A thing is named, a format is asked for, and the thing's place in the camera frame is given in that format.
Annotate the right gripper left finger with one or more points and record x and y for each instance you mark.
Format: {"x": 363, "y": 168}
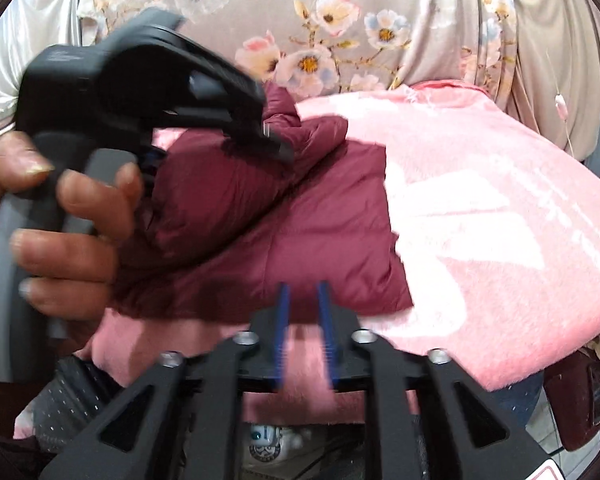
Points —
{"x": 181, "y": 419}

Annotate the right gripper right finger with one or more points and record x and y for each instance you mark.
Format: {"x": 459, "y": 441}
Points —
{"x": 425, "y": 417}

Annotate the maroon quilted puffer jacket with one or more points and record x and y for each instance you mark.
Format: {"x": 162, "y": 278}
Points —
{"x": 224, "y": 227}

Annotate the person's left hand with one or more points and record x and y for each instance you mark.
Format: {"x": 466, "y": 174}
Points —
{"x": 72, "y": 273}

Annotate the white satin curtain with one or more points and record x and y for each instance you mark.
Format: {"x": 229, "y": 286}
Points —
{"x": 27, "y": 27}

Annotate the dark red bag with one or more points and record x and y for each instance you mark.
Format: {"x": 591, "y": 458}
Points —
{"x": 572, "y": 388}

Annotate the pink bow-print blanket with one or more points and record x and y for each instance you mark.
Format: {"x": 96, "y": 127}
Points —
{"x": 498, "y": 232}

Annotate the grey floral blanket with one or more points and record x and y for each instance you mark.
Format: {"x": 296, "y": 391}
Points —
{"x": 322, "y": 47}

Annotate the beige curtain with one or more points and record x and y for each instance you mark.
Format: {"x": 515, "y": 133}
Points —
{"x": 556, "y": 85}

